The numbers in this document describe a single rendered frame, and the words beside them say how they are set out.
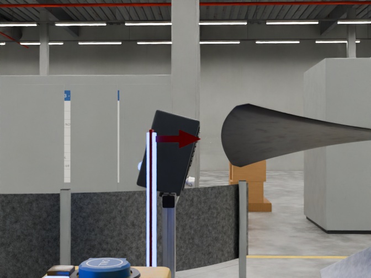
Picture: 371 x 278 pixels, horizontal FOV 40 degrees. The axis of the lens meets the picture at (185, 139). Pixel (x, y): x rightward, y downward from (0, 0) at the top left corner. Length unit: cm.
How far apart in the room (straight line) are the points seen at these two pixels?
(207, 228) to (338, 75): 451
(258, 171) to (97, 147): 312
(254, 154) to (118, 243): 171
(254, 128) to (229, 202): 210
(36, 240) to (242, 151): 175
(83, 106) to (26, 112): 75
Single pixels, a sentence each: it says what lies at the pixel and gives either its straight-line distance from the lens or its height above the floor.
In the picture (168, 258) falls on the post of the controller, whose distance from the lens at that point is 120.
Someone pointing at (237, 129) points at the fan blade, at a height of 119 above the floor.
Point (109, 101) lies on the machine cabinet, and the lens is 672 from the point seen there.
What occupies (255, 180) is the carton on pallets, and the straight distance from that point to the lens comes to 872.
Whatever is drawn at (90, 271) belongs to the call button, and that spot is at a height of 108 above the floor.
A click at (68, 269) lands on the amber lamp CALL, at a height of 108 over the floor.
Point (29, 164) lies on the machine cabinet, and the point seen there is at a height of 88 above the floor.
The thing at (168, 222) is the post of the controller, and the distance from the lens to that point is 119.
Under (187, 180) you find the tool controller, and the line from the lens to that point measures 125.
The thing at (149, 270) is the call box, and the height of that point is 107.
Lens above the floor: 118
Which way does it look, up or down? level
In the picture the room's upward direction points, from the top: straight up
